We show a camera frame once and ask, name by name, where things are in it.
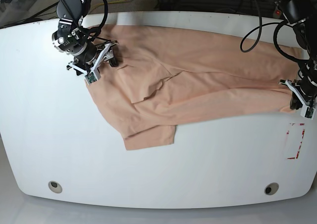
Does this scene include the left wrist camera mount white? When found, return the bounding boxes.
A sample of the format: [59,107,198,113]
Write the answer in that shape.
[279,80,317,119]

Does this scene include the right table grommet hole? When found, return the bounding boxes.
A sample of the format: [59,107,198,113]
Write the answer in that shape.
[264,182,279,196]

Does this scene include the table grommet hole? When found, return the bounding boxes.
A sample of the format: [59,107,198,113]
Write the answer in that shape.
[48,181,62,194]
[264,182,279,196]

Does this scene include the left table grommet hole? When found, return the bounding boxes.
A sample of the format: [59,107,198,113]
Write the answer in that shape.
[48,181,62,194]

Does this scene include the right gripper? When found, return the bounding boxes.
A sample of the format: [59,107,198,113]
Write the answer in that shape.
[52,23,119,68]

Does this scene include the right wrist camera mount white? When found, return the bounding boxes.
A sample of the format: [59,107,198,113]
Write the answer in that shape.
[66,41,118,84]

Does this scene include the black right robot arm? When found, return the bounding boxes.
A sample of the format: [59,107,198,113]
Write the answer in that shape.
[52,0,110,71]

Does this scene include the yellow cable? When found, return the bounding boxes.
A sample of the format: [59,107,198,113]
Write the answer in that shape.
[99,0,132,8]

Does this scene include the peach T-shirt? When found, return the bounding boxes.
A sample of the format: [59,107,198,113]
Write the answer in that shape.
[87,25,298,150]

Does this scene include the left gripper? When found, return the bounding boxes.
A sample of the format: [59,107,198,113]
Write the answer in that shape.
[290,65,317,110]

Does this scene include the red tape marking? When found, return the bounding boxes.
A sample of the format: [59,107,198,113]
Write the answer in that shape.
[284,123,306,160]

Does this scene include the power strip red light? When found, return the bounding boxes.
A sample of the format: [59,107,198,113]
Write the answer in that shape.
[273,1,284,19]

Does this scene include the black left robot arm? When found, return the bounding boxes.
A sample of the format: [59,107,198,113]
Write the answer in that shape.
[273,0,317,110]

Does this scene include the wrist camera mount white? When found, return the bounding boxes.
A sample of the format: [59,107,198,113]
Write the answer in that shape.
[279,80,317,119]
[66,41,118,84]

